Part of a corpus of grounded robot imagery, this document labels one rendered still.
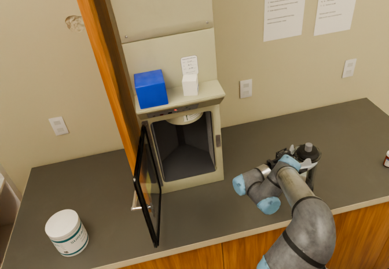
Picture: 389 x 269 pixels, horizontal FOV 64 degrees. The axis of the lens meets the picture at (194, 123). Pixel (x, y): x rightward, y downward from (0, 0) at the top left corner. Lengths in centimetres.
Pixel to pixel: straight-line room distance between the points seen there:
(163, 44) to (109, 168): 88
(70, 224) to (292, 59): 136
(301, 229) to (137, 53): 74
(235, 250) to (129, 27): 106
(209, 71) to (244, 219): 66
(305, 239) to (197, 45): 71
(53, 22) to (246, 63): 96
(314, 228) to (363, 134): 119
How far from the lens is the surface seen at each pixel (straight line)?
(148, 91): 106
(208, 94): 112
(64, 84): 168
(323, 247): 81
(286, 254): 82
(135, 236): 145
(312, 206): 85
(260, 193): 118
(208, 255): 154
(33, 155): 198
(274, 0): 167
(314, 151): 140
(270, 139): 180
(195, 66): 117
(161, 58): 113
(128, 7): 107
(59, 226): 141
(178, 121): 131
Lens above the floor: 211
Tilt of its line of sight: 37 degrees down
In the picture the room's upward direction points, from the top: 7 degrees counter-clockwise
